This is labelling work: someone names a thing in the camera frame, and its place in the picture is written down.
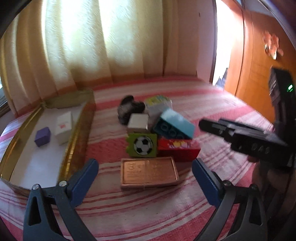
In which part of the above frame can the purple small block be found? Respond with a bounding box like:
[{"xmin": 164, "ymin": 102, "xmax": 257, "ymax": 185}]
[{"xmin": 34, "ymin": 126, "xmax": 51, "ymax": 147}]

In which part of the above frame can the white Oriental Club box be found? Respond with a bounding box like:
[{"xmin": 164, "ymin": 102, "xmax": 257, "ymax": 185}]
[{"xmin": 54, "ymin": 111, "xmax": 73, "ymax": 145}]

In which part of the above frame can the red building block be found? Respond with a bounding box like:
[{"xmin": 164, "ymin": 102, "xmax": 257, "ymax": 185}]
[{"xmin": 157, "ymin": 138, "xmax": 201, "ymax": 163}]

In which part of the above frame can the green soccer ball block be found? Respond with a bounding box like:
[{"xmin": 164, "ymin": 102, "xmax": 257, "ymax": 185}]
[{"xmin": 126, "ymin": 133, "xmax": 158, "ymax": 158}]

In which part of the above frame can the teal building block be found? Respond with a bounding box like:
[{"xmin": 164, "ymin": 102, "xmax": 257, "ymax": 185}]
[{"xmin": 152, "ymin": 108, "xmax": 195, "ymax": 140}]

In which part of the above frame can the person's right hand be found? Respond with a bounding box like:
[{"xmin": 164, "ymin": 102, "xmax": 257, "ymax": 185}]
[{"xmin": 247, "ymin": 156, "xmax": 295, "ymax": 204}]

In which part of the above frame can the gold tin box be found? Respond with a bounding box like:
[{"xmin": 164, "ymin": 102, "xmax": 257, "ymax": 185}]
[{"xmin": 1, "ymin": 89, "xmax": 96, "ymax": 196}]

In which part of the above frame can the red striped bedspread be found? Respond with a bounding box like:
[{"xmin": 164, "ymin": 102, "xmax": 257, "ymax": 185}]
[{"xmin": 0, "ymin": 75, "xmax": 276, "ymax": 241}]

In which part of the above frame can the copper rectangular tin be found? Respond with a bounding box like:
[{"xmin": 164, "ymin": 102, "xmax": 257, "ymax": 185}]
[{"xmin": 120, "ymin": 157, "xmax": 179, "ymax": 189}]

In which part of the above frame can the orange wooden door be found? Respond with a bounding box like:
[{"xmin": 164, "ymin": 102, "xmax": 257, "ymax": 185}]
[{"xmin": 225, "ymin": 10, "xmax": 295, "ymax": 123}]

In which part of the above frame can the small silver box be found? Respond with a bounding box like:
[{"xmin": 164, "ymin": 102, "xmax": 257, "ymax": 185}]
[{"xmin": 127, "ymin": 113, "xmax": 149, "ymax": 133}]

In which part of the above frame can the black fuzzy object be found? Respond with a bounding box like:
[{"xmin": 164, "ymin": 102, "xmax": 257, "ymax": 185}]
[{"xmin": 117, "ymin": 95, "xmax": 145, "ymax": 126}]

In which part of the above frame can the gray box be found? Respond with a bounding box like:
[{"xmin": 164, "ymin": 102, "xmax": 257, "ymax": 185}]
[{"xmin": 146, "ymin": 102, "xmax": 172, "ymax": 130}]

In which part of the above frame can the yellow green packet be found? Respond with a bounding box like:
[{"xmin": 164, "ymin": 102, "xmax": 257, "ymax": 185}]
[{"xmin": 144, "ymin": 94, "xmax": 173, "ymax": 108}]

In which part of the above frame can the cream patterned curtain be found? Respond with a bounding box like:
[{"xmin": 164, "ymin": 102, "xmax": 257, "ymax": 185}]
[{"xmin": 1, "ymin": 1, "xmax": 199, "ymax": 115}]

